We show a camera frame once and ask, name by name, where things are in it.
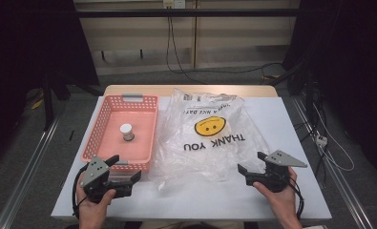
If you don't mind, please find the clear plastic bag with smiley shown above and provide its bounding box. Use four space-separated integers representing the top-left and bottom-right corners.
148 88 270 192

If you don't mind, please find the person's right hand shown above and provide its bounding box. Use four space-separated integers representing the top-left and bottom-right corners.
252 166 299 221

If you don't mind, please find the black curtain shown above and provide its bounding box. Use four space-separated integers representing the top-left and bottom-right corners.
283 0 377 179
0 0 100 166

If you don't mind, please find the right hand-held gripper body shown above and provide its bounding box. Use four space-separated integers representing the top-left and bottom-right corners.
245 149 308 194

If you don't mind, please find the pink plastic basket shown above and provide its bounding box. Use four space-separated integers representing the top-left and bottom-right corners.
80 93 160 175

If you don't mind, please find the black horizontal bar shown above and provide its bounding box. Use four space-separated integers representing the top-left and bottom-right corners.
75 8 303 18

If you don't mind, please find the black wall cable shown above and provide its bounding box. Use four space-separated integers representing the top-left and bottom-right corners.
165 15 284 85

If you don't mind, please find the white cable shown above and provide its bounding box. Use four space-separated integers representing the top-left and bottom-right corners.
312 102 356 173

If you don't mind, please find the person's left hand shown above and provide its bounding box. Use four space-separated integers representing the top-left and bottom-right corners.
75 173 117 221

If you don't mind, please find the black metal stand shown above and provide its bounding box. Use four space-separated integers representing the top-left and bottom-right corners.
41 71 73 132

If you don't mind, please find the metal floor rail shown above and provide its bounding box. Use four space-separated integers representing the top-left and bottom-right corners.
290 94 376 229
0 115 63 229

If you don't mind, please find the white wall socket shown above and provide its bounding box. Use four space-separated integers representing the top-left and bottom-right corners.
162 0 187 10

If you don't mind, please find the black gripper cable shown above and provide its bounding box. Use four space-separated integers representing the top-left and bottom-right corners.
280 173 305 221
71 162 90 220

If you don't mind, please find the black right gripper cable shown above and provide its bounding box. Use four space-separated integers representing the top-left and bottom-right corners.
280 173 305 221

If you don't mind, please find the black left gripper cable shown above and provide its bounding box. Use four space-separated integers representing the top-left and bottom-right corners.
71 162 90 220

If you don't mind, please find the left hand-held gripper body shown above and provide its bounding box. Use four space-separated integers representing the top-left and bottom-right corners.
79 155 135 204

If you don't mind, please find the white power strip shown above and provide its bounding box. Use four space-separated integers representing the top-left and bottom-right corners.
315 134 329 148

